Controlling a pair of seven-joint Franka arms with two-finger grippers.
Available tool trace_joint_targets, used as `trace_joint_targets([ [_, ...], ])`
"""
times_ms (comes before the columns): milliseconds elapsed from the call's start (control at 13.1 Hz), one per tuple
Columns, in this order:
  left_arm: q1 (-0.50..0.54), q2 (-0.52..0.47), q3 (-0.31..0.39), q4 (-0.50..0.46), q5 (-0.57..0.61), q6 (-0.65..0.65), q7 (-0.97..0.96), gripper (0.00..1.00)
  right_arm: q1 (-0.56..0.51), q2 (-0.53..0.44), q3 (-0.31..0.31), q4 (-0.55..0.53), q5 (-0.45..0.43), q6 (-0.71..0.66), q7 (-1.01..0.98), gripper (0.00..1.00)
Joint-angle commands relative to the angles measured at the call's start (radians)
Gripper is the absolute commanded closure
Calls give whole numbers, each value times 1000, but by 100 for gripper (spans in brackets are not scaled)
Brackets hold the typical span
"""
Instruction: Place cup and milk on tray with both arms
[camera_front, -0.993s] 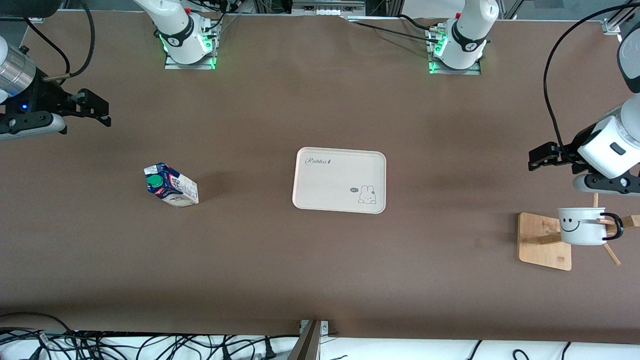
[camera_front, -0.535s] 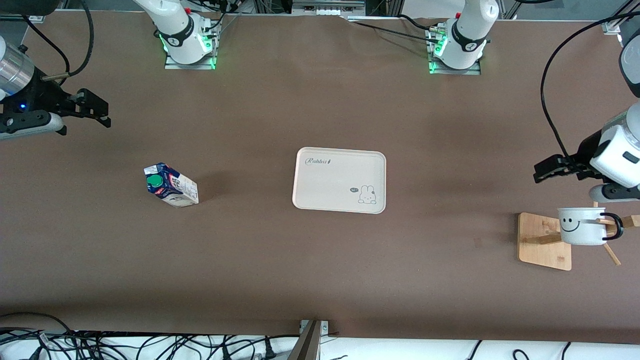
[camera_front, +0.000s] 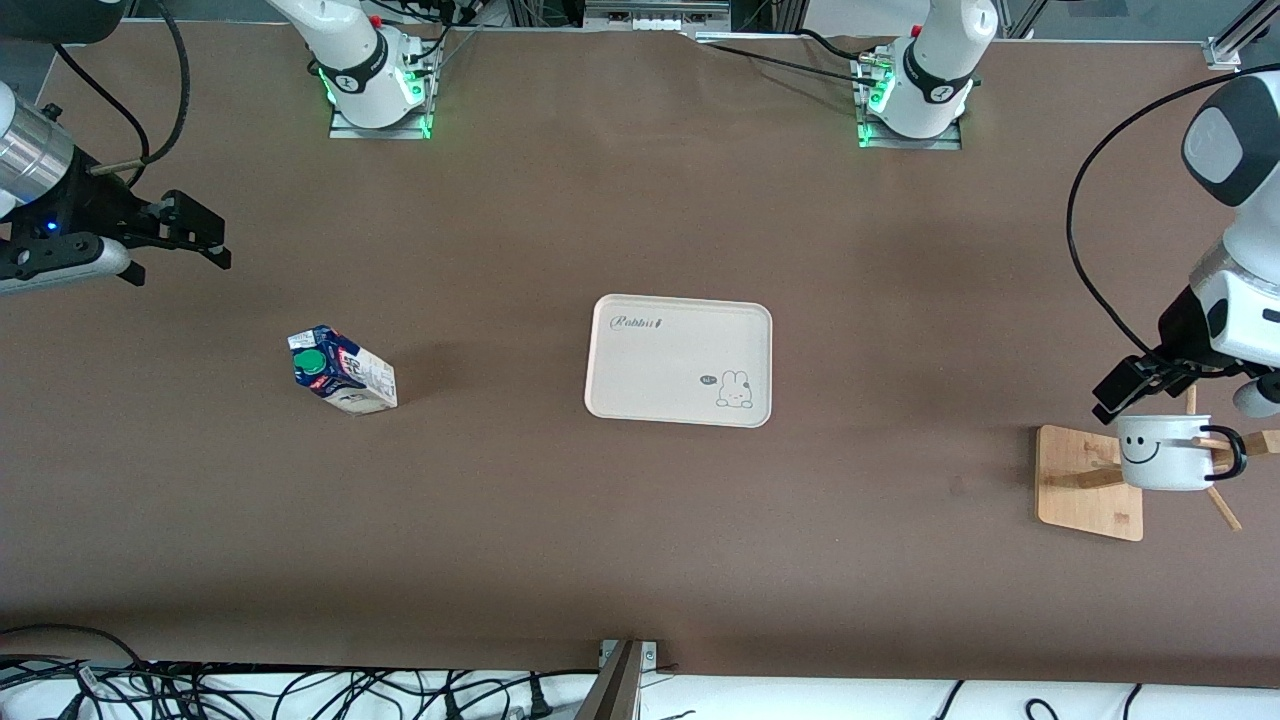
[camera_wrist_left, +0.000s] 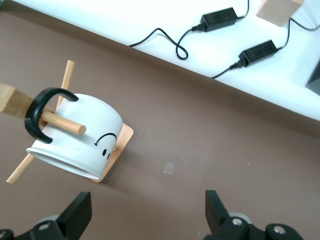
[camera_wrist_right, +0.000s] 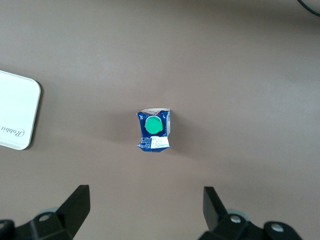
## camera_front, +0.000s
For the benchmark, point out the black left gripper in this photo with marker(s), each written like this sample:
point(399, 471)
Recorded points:
point(1182, 326)

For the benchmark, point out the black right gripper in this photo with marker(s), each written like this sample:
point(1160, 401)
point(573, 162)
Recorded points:
point(92, 205)

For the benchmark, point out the white smiley face cup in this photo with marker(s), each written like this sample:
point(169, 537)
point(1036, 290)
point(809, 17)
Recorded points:
point(1165, 455)

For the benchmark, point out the blue white milk carton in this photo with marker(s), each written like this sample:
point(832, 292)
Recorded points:
point(345, 375)

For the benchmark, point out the wooden cup stand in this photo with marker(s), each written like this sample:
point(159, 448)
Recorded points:
point(1085, 495)

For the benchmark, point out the cream rabbit print tray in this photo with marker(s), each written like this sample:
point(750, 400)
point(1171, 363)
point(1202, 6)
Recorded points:
point(670, 365)

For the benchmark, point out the grey power strip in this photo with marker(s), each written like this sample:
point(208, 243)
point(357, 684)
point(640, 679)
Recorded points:
point(655, 12)

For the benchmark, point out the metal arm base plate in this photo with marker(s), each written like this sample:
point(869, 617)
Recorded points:
point(950, 142)
point(345, 131)

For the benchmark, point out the aluminium frame corner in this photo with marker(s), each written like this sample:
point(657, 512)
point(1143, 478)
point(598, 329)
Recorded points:
point(1235, 40)

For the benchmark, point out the aluminium profile with bracket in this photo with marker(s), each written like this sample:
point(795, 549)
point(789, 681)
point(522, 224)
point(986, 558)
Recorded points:
point(618, 690)

